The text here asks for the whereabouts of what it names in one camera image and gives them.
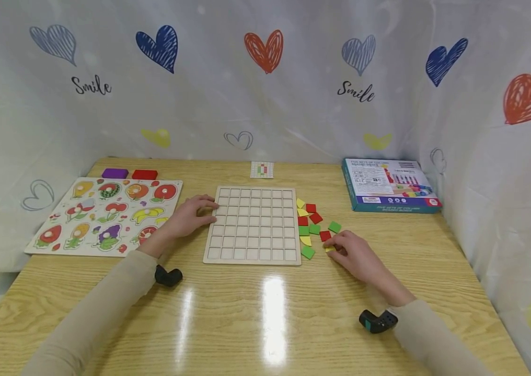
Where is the person's right hand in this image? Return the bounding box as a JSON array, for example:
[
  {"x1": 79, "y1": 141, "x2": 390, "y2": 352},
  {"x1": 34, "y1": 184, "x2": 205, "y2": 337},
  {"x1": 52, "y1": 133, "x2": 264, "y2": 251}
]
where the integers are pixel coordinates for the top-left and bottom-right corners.
[{"x1": 326, "y1": 230, "x2": 402, "y2": 299}]

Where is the black wrist band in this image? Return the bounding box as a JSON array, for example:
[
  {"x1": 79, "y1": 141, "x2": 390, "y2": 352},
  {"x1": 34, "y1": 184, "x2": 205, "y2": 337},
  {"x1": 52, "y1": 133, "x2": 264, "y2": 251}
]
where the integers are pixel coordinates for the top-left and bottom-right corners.
[
  {"x1": 154, "y1": 265, "x2": 184, "y2": 288},
  {"x1": 359, "y1": 309, "x2": 399, "y2": 335}
]

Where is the wooden grid board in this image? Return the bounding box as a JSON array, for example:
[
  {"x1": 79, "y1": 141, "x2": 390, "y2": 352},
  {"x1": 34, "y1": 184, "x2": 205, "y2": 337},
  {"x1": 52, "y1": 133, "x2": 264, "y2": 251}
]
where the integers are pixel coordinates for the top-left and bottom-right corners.
[{"x1": 202, "y1": 185, "x2": 303, "y2": 267}]

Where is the fruit peg puzzle board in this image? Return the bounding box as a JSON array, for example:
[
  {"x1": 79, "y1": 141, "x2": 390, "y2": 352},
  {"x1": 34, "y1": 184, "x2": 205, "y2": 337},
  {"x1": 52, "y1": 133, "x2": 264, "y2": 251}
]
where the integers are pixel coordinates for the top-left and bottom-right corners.
[{"x1": 24, "y1": 178, "x2": 184, "y2": 257}]

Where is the person's right forearm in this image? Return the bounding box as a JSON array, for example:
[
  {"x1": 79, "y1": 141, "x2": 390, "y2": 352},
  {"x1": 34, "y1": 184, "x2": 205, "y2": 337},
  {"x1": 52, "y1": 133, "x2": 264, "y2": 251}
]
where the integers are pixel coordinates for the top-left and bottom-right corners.
[{"x1": 380, "y1": 282, "x2": 497, "y2": 376}]

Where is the small grid pattern card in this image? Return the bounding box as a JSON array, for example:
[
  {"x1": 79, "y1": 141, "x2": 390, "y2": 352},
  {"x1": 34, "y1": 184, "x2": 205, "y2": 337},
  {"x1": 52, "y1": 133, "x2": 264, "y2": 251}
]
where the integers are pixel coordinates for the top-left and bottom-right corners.
[{"x1": 250, "y1": 161, "x2": 275, "y2": 179}]

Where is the pile of coloured tiles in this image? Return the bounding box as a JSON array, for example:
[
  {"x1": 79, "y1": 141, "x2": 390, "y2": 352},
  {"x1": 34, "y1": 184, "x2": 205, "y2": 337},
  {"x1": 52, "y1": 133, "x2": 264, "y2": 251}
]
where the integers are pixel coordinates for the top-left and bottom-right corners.
[{"x1": 295, "y1": 197, "x2": 343, "y2": 261}]

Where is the teal game box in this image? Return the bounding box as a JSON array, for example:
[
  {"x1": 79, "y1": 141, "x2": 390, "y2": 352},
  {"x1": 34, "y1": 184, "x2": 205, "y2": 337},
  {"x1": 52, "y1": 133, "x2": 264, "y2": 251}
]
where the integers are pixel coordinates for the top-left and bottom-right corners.
[{"x1": 341, "y1": 158, "x2": 443, "y2": 214}]

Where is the person's left hand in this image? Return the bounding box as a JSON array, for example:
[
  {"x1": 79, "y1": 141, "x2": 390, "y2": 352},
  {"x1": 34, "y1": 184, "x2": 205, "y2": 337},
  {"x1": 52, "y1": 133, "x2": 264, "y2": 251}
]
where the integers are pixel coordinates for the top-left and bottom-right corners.
[{"x1": 164, "y1": 194, "x2": 220, "y2": 242}]

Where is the person's left forearm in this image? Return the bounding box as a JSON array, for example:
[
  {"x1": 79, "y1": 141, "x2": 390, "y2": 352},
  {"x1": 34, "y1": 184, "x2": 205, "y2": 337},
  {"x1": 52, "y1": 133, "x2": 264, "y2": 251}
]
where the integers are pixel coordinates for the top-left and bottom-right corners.
[{"x1": 21, "y1": 225, "x2": 179, "y2": 376}]

